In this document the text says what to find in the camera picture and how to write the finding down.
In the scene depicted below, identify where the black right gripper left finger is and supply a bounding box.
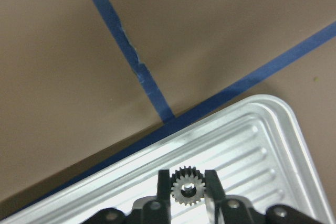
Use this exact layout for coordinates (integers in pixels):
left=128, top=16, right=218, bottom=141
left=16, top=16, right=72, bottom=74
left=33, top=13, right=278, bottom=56
left=157, top=169, right=172, bottom=207

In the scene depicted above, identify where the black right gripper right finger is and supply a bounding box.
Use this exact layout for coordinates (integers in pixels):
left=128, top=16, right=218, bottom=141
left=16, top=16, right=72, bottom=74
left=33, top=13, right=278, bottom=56
left=204, top=169, right=225, bottom=207

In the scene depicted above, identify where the black bearing gear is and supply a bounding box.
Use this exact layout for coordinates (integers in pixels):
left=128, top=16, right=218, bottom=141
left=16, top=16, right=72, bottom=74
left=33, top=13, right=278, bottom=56
left=171, top=166, right=206, bottom=206

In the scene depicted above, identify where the silver ribbed metal tray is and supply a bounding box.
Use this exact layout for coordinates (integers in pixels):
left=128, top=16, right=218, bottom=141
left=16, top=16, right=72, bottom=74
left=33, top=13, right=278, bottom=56
left=4, top=94, right=335, bottom=223

